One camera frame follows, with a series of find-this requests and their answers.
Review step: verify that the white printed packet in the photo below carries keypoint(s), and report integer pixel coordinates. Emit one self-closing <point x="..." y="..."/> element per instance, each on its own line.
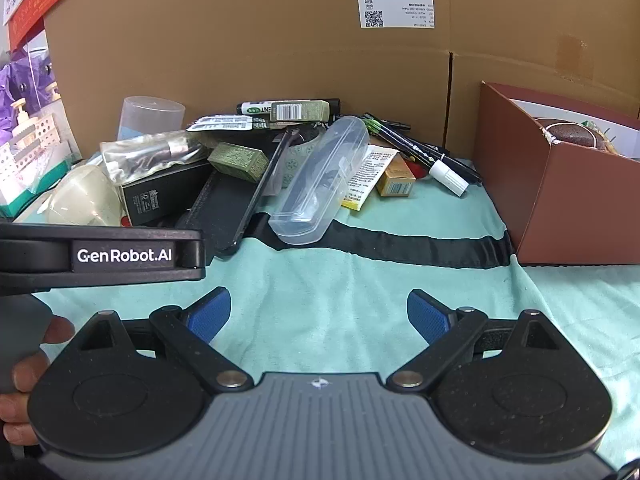
<point x="367" y="175"/>

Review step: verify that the green and white box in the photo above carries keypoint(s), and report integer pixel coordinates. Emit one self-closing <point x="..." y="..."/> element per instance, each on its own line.
<point x="30" y="187"/>

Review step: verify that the white perforated basket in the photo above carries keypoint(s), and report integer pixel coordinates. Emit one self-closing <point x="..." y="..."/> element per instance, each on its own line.
<point x="30" y="132"/>

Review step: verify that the black phone case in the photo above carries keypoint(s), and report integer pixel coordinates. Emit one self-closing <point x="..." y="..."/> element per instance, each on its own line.
<point x="220" y="210"/>

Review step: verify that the clear plastic case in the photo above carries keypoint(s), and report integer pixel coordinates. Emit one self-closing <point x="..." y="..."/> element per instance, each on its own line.
<point x="320" y="180"/>

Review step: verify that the black pen with green clip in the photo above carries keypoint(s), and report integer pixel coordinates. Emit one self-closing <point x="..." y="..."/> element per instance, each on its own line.
<point x="400" y="135"/>

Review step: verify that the green label marker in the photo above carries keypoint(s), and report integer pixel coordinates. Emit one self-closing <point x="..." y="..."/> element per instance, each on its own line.
<point x="254" y="108"/>

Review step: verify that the white strip packet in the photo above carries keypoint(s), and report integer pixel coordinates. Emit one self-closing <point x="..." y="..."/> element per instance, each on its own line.
<point x="225" y="122"/>

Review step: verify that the translucent plastic cup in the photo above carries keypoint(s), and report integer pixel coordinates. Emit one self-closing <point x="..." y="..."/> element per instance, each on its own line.
<point x="147" y="117"/>

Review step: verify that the white capped black marker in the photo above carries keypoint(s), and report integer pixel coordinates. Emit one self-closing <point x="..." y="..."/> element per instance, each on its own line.
<point x="450" y="176"/>

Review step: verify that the brown round ball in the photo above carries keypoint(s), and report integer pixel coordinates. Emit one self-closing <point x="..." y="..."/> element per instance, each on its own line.
<point x="570" y="135"/>

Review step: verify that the maroon cardboard box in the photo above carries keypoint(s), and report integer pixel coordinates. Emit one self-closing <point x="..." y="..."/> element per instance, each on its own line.
<point x="570" y="200"/>

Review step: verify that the clear plastic packet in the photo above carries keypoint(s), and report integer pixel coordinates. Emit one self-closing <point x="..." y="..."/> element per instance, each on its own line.
<point x="145" y="156"/>

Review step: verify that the person's left hand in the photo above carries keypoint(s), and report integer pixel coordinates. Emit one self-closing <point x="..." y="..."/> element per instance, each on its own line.
<point x="55" y="332"/>

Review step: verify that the olive barcode box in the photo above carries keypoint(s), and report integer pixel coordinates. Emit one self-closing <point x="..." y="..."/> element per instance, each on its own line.
<point x="300" y="110"/>

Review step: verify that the green patterned tape roll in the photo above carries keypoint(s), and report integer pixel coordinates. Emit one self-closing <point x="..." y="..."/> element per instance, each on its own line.
<point x="300" y="160"/>

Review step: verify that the black rectangular box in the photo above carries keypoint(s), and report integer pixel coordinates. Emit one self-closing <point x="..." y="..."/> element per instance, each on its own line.
<point x="160" y="192"/>

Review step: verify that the purple plastic bag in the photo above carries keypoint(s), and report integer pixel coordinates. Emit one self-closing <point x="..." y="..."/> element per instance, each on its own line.
<point x="20" y="80"/>

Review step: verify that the small yellow box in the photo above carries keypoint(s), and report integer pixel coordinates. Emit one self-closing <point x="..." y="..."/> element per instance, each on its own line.
<point x="396" y="177"/>

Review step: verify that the small green box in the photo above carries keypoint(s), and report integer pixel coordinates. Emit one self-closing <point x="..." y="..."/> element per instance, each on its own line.
<point x="239" y="161"/>

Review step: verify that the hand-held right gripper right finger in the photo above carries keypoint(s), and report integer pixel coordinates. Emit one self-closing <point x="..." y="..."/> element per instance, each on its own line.
<point x="427" y="316"/>

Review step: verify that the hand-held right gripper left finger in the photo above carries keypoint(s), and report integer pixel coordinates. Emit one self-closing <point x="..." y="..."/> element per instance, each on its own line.
<point x="210" y="314"/>

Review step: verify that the large cardboard box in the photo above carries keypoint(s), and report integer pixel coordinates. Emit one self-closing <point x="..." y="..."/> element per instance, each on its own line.
<point x="260" y="40"/>

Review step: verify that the white shipping label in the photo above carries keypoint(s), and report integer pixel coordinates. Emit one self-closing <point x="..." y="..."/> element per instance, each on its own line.
<point x="395" y="10"/>

